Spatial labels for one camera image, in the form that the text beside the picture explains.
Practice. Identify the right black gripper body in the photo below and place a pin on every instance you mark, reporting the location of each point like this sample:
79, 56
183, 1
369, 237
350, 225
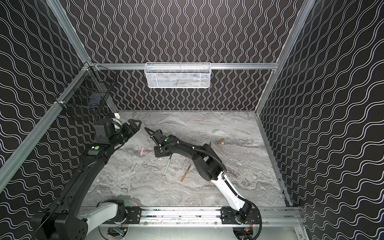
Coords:
159, 141

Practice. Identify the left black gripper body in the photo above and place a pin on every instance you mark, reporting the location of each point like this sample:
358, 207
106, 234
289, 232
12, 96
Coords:
126, 130

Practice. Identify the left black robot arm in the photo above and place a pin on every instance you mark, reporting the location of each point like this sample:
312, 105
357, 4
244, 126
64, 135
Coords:
61, 220

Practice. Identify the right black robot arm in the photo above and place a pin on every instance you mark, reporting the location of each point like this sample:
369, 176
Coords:
209, 166

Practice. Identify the green pen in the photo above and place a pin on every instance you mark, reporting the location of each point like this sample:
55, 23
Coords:
168, 163

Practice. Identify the orange pen lower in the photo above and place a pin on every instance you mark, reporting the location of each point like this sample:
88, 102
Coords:
186, 173

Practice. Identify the white mesh basket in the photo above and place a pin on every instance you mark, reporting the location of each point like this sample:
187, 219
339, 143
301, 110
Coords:
175, 75

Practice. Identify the black wire basket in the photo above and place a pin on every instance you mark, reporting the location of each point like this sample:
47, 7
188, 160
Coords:
89, 95

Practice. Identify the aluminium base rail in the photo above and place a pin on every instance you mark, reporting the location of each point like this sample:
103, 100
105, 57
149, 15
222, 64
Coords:
207, 217

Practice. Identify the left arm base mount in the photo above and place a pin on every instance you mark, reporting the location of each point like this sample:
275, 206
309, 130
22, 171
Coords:
131, 215

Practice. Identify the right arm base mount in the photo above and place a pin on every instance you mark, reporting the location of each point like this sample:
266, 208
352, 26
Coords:
230, 216

